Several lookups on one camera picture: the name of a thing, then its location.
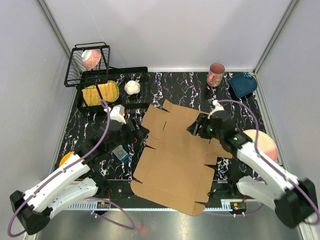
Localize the yellow woven plate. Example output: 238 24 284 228
82 80 120 106

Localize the brown cardboard box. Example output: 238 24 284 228
130 100 233 216

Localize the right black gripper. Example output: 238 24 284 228
186 112 223 141

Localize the blue grey carton box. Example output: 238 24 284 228
112 145 129 163

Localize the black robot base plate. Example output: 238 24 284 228
106 180 244 210

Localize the black wire dish rack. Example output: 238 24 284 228
64 42 150 113

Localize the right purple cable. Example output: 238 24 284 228
204 99 320 225

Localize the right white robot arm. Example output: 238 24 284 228
187 110 320 228

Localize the pink cream round plate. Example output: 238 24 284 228
244 129 278 162

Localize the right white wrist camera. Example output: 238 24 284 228
207 100 225 119

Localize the pink patterned bowl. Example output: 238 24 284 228
81 49 102 71

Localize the pink ceramic mug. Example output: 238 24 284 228
206 63 225 87

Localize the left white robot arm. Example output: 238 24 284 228
9 118 148 235

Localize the orange round bowl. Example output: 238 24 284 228
59 151 74 167

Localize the dark blue dish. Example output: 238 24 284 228
230 72 258 98

